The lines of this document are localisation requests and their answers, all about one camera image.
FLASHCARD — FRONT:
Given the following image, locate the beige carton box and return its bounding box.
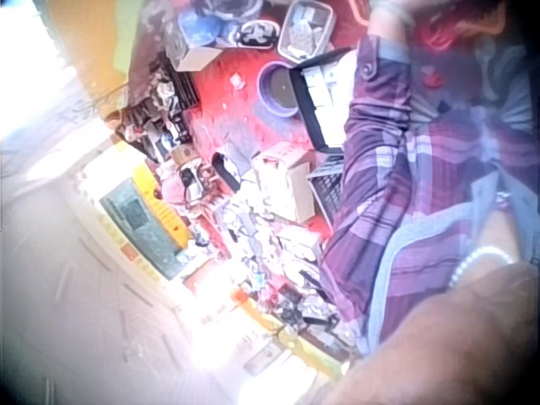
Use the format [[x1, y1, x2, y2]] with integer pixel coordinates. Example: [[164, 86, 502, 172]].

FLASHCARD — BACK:
[[251, 141, 316, 225]]

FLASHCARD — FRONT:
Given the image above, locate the small black open box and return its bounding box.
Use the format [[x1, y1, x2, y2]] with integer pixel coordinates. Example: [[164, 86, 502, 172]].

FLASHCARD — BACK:
[[210, 143, 254, 192]]

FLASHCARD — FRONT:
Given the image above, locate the heap of small parts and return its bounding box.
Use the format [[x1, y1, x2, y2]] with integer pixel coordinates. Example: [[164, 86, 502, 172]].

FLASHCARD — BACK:
[[185, 197, 343, 343]]

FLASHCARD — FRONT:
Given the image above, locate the black plastic crate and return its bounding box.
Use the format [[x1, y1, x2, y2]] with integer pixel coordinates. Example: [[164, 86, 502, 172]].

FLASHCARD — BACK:
[[306, 155, 352, 230]]

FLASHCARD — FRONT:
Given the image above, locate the red table cloth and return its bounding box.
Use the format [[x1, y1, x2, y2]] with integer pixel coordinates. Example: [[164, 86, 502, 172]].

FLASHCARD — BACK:
[[184, 0, 373, 240]]

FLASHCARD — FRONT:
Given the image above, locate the purple round bowl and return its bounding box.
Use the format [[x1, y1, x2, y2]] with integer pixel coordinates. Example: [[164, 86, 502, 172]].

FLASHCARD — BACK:
[[256, 60, 303, 120]]

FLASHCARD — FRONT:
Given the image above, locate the black tray with white boxes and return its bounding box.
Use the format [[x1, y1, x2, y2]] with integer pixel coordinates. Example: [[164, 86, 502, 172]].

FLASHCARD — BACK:
[[289, 47, 360, 154]]

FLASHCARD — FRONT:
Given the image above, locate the heap of black gadgets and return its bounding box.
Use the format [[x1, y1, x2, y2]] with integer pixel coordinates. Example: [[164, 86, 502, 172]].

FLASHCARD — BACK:
[[112, 75, 199, 166]]

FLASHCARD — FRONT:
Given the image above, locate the black slatted rack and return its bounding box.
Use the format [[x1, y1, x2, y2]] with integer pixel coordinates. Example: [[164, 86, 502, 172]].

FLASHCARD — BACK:
[[156, 53, 202, 111]]

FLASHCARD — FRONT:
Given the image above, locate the white cardboard box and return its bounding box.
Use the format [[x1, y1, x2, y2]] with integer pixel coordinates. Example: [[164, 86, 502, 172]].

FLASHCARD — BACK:
[[174, 43, 224, 73]]

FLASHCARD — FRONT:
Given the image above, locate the black and white oval case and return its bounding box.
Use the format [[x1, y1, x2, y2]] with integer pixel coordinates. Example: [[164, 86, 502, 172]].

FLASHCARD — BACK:
[[235, 19, 282, 51]]

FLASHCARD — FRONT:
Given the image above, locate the clear plastic container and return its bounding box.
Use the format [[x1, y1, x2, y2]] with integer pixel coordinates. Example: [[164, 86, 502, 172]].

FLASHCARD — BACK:
[[277, 0, 338, 65]]

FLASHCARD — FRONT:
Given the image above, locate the blue plastic bag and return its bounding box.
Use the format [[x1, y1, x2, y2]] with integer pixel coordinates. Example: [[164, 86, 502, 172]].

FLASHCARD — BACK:
[[176, 7, 222, 47]]

